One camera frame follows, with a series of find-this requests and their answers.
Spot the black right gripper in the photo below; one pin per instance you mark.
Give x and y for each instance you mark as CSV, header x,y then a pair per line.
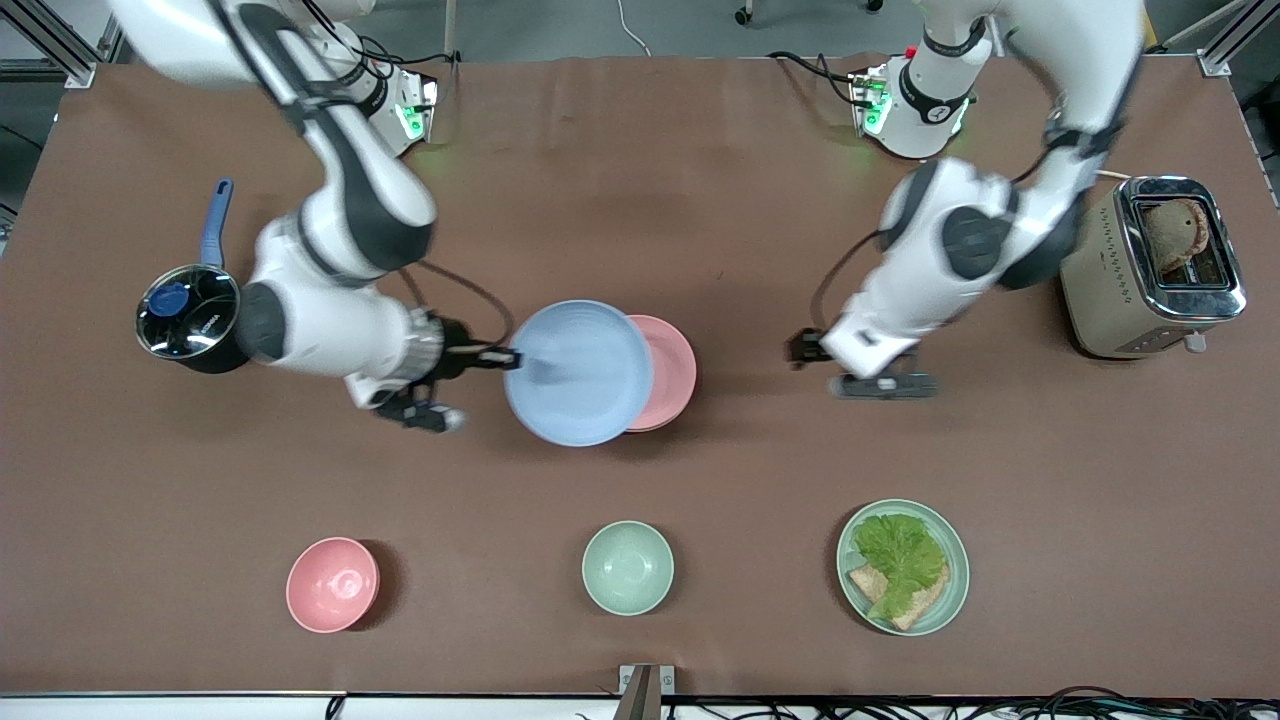
x,y
456,352

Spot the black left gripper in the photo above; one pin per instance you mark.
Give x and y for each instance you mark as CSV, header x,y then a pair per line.
x,y
803,347

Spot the light blue plate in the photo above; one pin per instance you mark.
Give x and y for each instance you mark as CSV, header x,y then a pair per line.
x,y
585,375

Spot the pink plate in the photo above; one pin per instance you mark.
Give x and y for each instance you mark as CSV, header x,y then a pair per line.
x,y
672,375

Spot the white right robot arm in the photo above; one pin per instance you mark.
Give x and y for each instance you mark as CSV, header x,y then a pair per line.
x,y
350,200

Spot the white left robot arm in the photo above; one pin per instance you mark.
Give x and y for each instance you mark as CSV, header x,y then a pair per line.
x,y
960,240

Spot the green lettuce leaf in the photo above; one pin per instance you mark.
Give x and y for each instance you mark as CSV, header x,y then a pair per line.
x,y
900,555

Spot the mint green bowl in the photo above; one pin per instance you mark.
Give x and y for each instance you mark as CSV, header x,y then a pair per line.
x,y
628,567

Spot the brown bread slice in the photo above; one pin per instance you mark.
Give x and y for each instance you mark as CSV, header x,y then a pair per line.
x,y
925,605

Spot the mint green plate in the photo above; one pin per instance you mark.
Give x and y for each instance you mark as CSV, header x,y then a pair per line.
x,y
955,590

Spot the pink bowl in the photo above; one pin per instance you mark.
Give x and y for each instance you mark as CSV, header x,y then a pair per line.
x,y
332,585

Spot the silver toaster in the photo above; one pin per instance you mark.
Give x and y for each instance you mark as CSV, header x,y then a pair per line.
x,y
1100,290

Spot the glass lid with blue knob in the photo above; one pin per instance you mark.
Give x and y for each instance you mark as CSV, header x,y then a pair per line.
x,y
190,312

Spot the black chair caster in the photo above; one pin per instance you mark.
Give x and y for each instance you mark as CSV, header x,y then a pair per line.
x,y
745,14

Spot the toasted bread in toaster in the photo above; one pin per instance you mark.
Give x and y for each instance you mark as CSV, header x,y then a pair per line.
x,y
1172,235

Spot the metal table edge bracket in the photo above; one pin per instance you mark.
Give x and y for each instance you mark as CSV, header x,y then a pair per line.
x,y
646,685

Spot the aluminium frame profile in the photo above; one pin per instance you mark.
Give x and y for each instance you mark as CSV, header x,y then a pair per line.
x,y
60,45
1235,40

